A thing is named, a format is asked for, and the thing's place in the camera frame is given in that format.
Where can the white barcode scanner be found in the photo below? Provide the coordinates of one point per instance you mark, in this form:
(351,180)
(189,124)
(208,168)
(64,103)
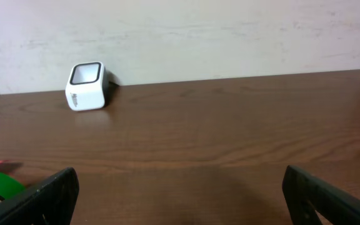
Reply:
(87,86)

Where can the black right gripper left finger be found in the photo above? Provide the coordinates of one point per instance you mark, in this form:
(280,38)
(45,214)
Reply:
(51,201)

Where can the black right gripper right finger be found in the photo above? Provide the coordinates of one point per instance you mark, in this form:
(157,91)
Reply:
(307,196)

